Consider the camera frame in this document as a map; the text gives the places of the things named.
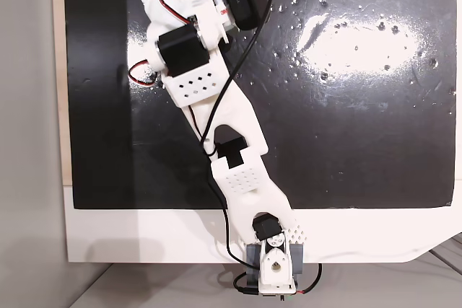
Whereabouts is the beige wooden board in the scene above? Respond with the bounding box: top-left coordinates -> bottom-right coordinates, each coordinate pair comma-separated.
51,0 -> 75,187

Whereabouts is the black table mat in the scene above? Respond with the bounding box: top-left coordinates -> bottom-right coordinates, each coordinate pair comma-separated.
63,0 -> 462,211

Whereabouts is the grey table clamp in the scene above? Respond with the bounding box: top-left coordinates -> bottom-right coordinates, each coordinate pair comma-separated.
245,242 -> 306,276

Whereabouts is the black camera cable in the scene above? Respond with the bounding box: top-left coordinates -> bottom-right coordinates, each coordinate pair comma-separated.
196,0 -> 275,296

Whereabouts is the red and black power wire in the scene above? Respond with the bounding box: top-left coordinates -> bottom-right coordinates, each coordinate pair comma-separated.
295,261 -> 324,296

